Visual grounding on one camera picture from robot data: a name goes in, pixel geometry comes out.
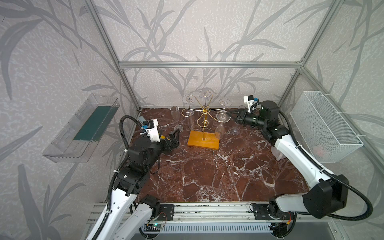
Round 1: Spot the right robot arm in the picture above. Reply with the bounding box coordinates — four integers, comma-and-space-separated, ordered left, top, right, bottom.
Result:
226, 101, 374, 221

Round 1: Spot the clear wine glass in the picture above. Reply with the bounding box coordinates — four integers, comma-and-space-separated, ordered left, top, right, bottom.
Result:
182, 95, 196, 118
215, 110, 231, 140
230, 127, 240, 136
199, 90, 213, 108
170, 106, 184, 133
219, 99, 232, 109

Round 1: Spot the pink item in basket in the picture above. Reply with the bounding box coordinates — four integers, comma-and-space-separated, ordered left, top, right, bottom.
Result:
313, 145, 329, 159

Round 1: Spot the gold wire glass rack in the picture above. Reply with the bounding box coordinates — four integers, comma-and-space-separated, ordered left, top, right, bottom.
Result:
187, 95, 227, 150

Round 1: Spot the lilac mug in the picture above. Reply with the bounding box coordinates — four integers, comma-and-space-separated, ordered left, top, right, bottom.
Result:
271, 147, 286, 161

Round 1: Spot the clear plastic wall shelf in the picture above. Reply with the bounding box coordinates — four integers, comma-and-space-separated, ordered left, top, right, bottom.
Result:
42, 94, 120, 163

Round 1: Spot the white wire basket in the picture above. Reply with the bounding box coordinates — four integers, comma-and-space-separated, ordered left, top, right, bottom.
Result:
290, 91, 364, 164

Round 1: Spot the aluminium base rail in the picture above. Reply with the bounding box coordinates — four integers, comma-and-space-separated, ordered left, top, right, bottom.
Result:
89, 201, 322, 224

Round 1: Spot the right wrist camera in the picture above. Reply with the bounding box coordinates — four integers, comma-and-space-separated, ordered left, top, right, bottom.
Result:
243, 95, 260, 114

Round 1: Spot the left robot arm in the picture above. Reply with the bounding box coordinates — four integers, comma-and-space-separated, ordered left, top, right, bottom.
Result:
87, 115, 180, 240

